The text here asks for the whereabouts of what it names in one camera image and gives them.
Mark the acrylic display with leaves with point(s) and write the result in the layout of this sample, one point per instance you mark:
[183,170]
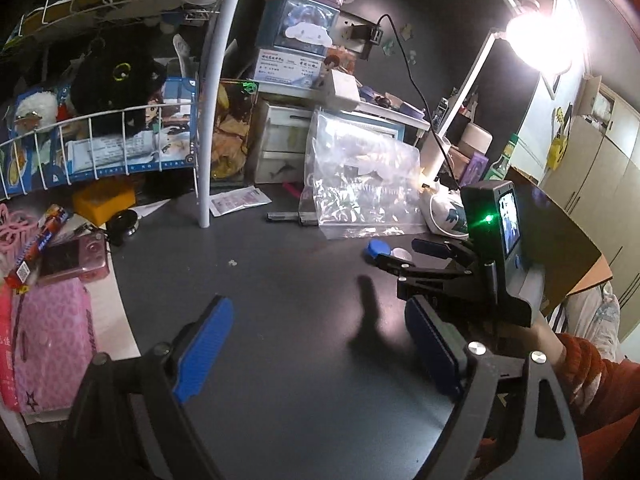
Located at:
[231,130]

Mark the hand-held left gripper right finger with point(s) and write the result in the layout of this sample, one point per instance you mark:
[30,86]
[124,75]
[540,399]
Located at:
[434,350]

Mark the blue white contact lens case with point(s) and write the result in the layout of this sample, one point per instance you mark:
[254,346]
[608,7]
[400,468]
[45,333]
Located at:
[380,249]

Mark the black plush toy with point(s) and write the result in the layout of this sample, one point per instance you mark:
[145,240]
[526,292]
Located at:
[117,77]

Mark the white medicine box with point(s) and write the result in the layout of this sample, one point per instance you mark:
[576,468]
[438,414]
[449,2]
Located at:
[286,66]

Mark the pink leopard packet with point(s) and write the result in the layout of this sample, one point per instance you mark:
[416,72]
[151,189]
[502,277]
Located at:
[50,345]

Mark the white fluffy sheep plush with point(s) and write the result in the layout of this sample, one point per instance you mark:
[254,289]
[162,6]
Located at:
[34,107]

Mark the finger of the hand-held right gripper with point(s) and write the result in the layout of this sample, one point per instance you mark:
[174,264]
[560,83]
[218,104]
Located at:
[435,248]
[410,269]

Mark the wall outlet panel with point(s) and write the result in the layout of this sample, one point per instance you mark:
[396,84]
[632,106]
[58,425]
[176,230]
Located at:
[350,27]

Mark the anime figurine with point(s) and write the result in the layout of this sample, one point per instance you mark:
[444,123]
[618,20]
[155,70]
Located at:
[340,60]

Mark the black plug adapter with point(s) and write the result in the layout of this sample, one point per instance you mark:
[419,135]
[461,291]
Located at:
[372,36]

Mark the pink compact camera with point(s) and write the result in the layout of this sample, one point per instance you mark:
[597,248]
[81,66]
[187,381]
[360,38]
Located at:
[75,261]

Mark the person's right forearm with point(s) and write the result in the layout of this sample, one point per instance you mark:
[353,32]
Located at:
[600,385]

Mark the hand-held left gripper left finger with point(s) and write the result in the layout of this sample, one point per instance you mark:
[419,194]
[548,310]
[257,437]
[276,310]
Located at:
[205,350]

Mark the green bottle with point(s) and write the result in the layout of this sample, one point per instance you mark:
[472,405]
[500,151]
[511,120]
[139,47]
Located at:
[502,157]

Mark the white desk lamp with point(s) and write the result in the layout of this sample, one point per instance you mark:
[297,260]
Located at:
[470,85]

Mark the white charger adapter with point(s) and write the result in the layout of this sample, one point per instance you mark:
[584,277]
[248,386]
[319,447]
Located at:
[341,86]

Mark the clear zip bag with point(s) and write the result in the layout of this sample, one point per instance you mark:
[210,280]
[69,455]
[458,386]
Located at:
[360,180]

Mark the black pen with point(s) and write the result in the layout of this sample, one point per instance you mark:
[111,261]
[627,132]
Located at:
[287,217]

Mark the white rounded object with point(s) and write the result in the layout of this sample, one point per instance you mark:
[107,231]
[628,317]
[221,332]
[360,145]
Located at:
[445,215]

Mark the black round tin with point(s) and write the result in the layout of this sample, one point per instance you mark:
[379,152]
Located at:
[122,225]

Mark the white desktop drawer unit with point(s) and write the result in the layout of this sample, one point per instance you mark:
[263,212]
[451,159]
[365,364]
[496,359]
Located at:
[280,147]

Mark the blue character storage box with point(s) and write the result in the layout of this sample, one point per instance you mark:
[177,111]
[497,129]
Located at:
[300,26]

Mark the red blue snack bar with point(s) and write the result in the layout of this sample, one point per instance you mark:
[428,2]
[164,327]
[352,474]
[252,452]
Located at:
[37,250]

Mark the yellow sponge block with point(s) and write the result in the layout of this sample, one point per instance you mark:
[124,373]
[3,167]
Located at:
[102,201]

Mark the beige wardrobe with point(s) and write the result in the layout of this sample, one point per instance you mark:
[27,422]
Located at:
[600,170]

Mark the blue illustrated box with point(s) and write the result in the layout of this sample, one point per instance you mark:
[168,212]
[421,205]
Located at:
[167,125]

